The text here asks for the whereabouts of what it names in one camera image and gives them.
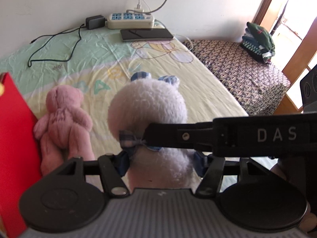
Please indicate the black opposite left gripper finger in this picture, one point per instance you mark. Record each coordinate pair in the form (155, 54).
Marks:
(198, 136)

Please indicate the folded green clothes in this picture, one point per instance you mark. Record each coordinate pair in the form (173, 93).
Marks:
(259, 43)

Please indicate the wooden door frame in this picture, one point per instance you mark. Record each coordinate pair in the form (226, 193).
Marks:
(292, 24)

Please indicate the red cardboard box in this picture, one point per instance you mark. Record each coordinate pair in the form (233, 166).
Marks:
(20, 160)

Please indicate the black smartphone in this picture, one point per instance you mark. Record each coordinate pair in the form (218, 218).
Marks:
(145, 34)

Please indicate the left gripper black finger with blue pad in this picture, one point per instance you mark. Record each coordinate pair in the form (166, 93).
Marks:
(212, 169)
(71, 177)

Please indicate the black camera rig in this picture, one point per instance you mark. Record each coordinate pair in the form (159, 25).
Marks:
(309, 91)

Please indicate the black power adapter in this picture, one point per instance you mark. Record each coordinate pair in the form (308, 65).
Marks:
(95, 22)

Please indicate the patterned brown mattress cover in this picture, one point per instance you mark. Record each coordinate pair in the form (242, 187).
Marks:
(258, 87)

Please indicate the pink teddy bear plush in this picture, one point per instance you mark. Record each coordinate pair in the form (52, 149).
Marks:
(64, 131)

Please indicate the white usb charger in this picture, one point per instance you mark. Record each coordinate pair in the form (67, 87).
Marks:
(141, 7)

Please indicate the white power strip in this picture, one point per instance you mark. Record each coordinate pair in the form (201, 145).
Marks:
(130, 20)

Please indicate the white bunny plush toy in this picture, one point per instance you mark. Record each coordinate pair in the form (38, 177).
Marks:
(141, 117)

